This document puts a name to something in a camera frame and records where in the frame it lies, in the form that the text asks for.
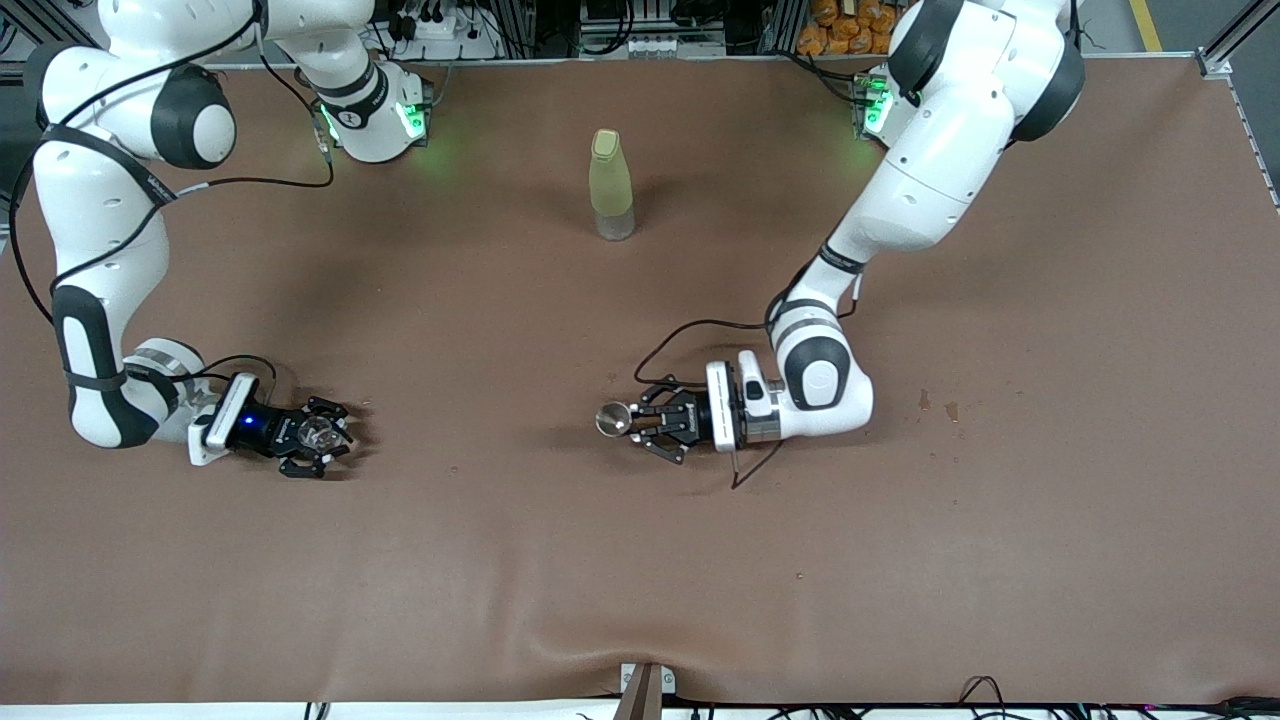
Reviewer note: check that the clear glass measuring cup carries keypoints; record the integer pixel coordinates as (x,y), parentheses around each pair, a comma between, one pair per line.
(320,433)

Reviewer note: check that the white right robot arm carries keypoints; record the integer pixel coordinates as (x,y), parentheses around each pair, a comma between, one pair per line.
(100,200)

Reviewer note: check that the steel jigger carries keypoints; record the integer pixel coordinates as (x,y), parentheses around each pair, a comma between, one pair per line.
(613,420)

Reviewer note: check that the metal table edge bracket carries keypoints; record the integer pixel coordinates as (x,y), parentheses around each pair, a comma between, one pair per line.
(645,700)

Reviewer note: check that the aluminium frame post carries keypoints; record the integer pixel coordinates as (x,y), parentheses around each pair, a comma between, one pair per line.
(1225,50)

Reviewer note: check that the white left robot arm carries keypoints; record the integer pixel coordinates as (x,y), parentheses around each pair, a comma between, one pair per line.
(940,150)

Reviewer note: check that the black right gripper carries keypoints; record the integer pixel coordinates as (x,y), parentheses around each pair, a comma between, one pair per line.
(266,430)

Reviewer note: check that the white power strip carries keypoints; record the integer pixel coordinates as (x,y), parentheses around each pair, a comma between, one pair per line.
(445,30)

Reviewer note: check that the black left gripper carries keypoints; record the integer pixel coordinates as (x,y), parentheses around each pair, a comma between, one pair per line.
(692,418)

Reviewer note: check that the orange snack bags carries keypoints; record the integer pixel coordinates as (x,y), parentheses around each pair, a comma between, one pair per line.
(845,30)

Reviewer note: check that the yellow-green frosted bottle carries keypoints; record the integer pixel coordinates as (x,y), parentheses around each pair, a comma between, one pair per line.
(610,180)

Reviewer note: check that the white port strip device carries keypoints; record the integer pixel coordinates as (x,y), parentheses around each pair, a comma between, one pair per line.
(650,47)

